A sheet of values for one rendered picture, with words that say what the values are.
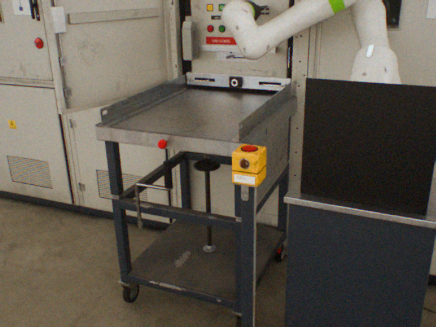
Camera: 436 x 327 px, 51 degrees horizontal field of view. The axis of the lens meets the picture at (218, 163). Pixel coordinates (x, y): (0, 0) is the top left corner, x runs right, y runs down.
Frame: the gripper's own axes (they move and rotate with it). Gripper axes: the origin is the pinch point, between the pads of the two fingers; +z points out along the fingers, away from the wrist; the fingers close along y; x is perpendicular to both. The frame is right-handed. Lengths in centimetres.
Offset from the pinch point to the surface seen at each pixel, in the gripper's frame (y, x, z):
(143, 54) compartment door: -55, -20, -14
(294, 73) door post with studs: 15.2, -27.5, -0.4
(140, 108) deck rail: -41, -38, -42
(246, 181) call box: 24, -41, -92
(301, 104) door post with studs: 18.9, -41.6, -0.9
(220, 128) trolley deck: 2, -38, -57
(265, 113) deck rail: 14, -36, -40
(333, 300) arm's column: 50, -81, -84
